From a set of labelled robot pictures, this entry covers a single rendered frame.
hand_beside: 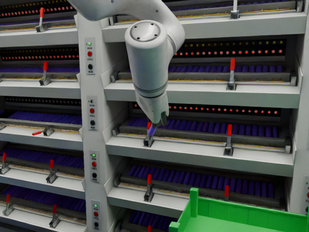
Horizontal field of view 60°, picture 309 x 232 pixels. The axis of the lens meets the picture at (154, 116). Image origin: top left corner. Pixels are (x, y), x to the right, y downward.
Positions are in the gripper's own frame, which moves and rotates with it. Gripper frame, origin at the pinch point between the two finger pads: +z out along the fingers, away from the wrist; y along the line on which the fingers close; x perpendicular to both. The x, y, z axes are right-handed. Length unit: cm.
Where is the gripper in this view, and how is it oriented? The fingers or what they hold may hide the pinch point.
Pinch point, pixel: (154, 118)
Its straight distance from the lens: 78.4
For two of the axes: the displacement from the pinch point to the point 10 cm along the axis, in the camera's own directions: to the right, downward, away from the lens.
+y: 5.5, 6.8, -4.8
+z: 0.6, 5.5, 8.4
